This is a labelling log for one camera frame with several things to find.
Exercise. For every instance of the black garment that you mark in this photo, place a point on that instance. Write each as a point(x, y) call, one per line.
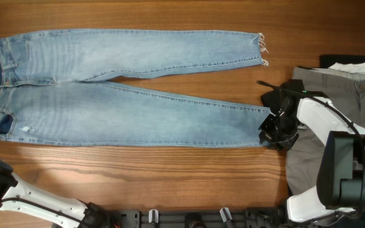
point(344, 58)

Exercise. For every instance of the light blue denim jeans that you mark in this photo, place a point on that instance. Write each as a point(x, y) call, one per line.
point(57, 88)

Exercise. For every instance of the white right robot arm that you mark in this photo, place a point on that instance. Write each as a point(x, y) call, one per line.
point(338, 197)

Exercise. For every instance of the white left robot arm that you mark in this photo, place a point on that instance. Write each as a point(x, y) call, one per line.
point(19, 196)

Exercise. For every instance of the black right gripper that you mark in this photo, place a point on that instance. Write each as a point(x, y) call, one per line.
point(266, 133)

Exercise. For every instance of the grey trousers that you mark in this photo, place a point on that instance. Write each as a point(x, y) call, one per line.
point(347, 93)

